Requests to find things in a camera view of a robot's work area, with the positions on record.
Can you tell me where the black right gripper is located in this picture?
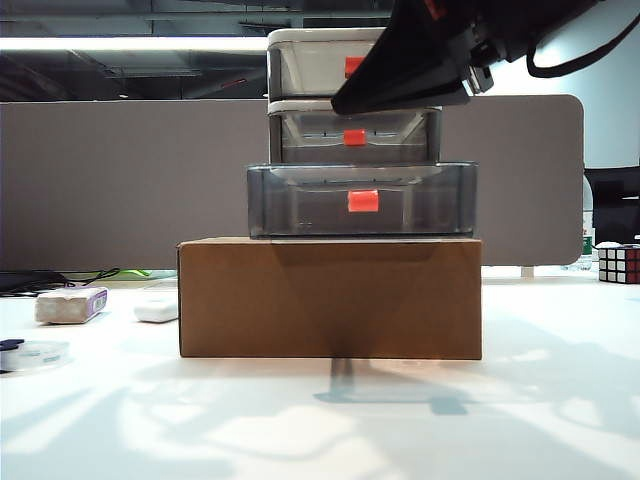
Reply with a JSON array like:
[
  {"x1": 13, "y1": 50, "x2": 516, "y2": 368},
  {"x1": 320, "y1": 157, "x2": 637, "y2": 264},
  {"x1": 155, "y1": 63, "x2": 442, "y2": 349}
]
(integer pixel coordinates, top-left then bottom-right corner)
[{"x1": 331, "y1": 0, "x2": 532, "y2": 116}]

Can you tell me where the white plastic drawer cabinet frame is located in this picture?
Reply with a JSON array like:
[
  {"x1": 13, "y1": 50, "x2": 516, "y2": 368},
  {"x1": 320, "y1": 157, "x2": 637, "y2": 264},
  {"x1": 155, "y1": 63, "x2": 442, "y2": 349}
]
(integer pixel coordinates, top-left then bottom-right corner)
[{"x1": 264, "y1": 27, "x2": 445, "y2": 169}]

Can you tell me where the transparent grey drawer orange handle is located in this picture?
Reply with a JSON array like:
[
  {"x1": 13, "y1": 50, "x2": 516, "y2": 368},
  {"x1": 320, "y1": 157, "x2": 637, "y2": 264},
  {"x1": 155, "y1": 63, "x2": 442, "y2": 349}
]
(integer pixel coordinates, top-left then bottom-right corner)
[
  {"x1": 245, "y1": 160, "x2": 479, "y2": 239},
  {"x1": 269, "y1": 110, "x2": 441, "y2": 164},
  {"x1": 268, "y1": 42, "x2": 381, "y2": 99}
]

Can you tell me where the black office chair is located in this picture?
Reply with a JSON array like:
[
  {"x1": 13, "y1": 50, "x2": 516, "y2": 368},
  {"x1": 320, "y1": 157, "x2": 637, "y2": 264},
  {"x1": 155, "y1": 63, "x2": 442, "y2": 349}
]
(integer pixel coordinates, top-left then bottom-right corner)
[{"x1": 584, "y1": 167, "x2": 640, "y2": 249}]

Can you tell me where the clear plastic bottle green label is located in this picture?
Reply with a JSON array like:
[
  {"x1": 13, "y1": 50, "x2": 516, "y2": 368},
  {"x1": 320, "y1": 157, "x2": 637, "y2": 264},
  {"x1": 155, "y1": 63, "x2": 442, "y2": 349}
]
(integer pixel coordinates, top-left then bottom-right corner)
[{"x1": 581, "y1": 174, "x2": 597, "y2": 271}]

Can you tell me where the brown cardboard box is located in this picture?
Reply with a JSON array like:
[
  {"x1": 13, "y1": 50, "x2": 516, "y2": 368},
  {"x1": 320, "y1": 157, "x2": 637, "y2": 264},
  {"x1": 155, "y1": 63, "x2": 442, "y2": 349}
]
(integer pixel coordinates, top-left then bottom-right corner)
[{"x1": 175, "y1": 237, "x2": 485, "y2": 360}]

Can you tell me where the Rubik's cube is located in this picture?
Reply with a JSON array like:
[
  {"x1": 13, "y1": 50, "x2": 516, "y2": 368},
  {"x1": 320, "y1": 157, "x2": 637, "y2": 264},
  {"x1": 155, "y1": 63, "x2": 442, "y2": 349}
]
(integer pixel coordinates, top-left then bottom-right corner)
[{"x1": 595, "y1": 243, "x2": 640, "y2": 286}]

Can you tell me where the ceiling light strip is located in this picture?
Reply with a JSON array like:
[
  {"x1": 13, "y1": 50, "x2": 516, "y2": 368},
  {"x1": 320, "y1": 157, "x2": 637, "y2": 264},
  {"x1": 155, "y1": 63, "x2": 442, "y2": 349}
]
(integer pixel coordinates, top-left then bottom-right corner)
[{"x1": 0, "y1": 35, "x2": 274, "y2": 53}]

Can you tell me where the grey desk partition panel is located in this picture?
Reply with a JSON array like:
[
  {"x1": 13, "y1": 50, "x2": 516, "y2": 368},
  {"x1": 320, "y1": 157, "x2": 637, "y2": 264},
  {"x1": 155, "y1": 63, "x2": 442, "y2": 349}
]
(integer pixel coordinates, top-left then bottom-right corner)
[{"x1": 0, "y1": 94, "x2": 586, "y2": 274}]

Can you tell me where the small white plastic case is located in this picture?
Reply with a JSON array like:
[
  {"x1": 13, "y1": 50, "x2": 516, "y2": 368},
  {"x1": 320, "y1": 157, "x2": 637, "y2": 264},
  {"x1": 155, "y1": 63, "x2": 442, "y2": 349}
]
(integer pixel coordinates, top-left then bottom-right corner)
[{"x1": 133, "y1": 295, "x2": 180, "y2": 324}]

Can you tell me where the white purple tissue pack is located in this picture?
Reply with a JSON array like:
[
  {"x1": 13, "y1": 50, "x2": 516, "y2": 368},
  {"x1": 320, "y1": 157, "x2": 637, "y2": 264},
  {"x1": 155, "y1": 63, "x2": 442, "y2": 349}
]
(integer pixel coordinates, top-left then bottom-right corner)
[{"x1": 34, "y1": 286, "x2": 109, "y2": 325}]

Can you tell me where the black flat pad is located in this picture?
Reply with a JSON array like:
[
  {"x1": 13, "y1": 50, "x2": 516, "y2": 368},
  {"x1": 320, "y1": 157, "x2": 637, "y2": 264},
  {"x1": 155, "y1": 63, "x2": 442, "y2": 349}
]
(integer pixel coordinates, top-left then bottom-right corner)
[{"x1": 0, "y1": 271, "x2": 66, "y2": 299}]

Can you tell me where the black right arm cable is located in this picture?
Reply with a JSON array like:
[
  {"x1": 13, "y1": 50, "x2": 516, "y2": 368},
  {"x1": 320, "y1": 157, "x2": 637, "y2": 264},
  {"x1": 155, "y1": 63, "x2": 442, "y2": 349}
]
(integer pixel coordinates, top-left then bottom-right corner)
[{"x1": 526, "y1": 12, "x2": 640, "y2": 80}]

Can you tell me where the black cable bundle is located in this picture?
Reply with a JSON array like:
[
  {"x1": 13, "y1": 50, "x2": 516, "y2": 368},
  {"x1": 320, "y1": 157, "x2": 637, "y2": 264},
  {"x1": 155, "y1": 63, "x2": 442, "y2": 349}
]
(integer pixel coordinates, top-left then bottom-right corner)
[{"x1": 62, "y1": 268, "x2": 124, "y2": 290}]

